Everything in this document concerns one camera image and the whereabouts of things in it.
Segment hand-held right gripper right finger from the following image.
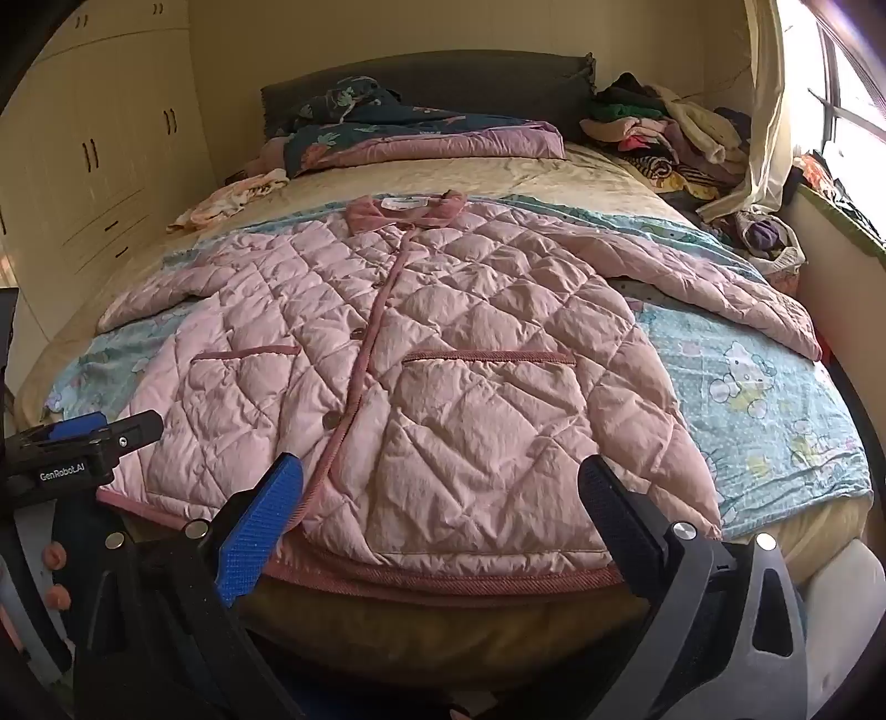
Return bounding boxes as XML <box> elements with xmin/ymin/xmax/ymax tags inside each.
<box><xmin>554</xmin><ymin>457</ymin><xmax>811</xmax><ymax>720</ymax></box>

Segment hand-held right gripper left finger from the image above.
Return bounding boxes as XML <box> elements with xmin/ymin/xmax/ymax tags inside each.
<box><xmin>76</xmin><ymin>453</ymin><xmax>306</xmax><ymax>720</ymax></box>

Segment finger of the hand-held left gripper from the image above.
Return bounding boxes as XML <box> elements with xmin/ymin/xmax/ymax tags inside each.
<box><xmin>0</xmin><ymin>410</ymin><xmax>164</xmax><ymax>500</ymax></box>
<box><xmin>0</xmin><ymin>287</ymin><xmax>19</xmax><ymax>416</ymax></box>

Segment pink quilted jacket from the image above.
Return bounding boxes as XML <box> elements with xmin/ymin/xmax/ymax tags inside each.
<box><xmin>95</xmin><ymin>192</ymin><xmax>825</xmax><ymax>600</ymax></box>

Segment plastic bag with clothes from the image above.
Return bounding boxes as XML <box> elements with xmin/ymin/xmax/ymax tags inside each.
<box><xmin>732</xmin><ymin>209</ymin><xmax>808</xmax><ymax>279</ymax></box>

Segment pile of mixed clothes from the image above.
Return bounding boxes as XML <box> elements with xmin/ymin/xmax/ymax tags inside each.
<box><xmin>580</xmin><ymin>71</ymin><xmax>755</xmax><ymax>203</ymax></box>

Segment dark clothes on sill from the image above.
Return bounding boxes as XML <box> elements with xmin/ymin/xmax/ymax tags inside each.
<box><xmin>789</xmin><ymin>151</ymin><xmax>886</xmax><ymax>251</ymax></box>

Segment person's left hand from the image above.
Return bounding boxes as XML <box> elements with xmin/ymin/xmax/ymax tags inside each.
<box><xmin>38</xmin><ymin>541</ymin><xmax>74</xmax><ymax>614</ymax></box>

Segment light blue cartoon printed blanket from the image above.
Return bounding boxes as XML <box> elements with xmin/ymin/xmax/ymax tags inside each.
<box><xmin>45</xmin><ymin>194</ymin><xmax>874</xmax><ymax>548</ymax></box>

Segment cream built-in wardrobe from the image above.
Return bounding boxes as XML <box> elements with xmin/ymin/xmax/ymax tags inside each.
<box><xmin>0</xmin><ymin>0</ymin><xmax>217</xmax><ymax>361</ymax></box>

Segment white rounded object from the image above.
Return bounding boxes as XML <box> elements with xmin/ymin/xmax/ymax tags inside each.
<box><xmin>795</xmin><ymin>536</ymin><xmax>879</xmax><ymax>707</ymax></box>

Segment cream floral cloth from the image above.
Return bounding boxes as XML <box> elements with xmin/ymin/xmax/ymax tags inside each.
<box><xmin>166</xmin><ymin>168</ymin><xmax>290</xmax><ymax>233</ymax></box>

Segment bed with beige sheet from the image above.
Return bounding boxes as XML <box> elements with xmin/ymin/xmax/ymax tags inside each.
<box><xmin>14</xmin><ymin>138</ymin><xmax>880</xmax><ymax>693</ymax></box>

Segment cream curtain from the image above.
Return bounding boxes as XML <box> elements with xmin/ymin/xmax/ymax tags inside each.
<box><xmin>696</xmin><ymin>0</ymin><xmax>797</xmax><ymax>223</ymax></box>

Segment folded dark floral quilt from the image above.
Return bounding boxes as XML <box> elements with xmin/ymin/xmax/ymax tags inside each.
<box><xmin>257</xmin><ymin>76</ymin><xmax>565</xmax><ymax>179</ymax></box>

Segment grey padded headboard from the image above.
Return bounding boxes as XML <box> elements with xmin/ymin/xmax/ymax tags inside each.
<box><xmin>261</xmin><ymin>52</ymin><xmax>597</xmax><ymax>140</ymax></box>

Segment window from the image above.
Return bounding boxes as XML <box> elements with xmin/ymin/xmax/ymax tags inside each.
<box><xmin>782</xmin><ymin>0</ymin><xmax>886</xmax><ymax>181</ymax></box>

